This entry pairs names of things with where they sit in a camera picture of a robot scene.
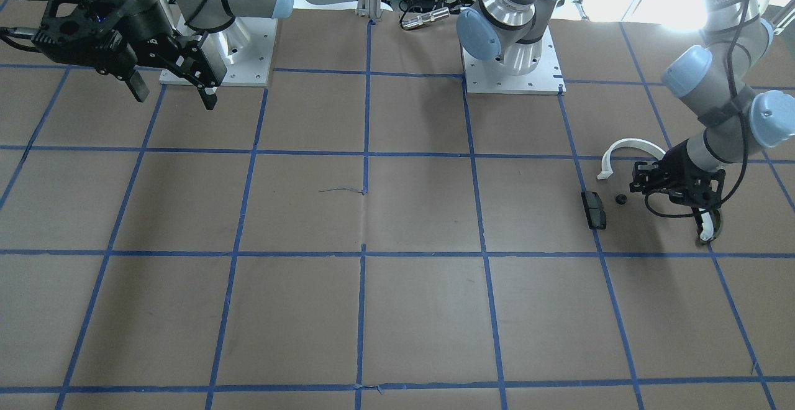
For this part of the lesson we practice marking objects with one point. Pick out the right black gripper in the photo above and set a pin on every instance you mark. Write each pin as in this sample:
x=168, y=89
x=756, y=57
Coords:
x=147, y=28

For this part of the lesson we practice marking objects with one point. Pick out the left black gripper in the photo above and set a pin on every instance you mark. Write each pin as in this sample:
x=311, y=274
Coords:
x=682, y=160

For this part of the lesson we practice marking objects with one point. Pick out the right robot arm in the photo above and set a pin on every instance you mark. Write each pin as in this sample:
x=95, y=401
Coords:
x=201, y=17

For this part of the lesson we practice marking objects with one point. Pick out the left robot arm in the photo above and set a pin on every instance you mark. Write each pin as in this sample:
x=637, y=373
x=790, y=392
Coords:
x=707, y=79

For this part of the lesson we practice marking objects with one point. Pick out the black brake pad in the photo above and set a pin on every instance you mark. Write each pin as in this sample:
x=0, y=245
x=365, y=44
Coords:
x=596, y=216

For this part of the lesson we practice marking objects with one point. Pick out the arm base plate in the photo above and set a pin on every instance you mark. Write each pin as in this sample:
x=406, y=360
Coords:
x=525, y=69
x=246, y=48

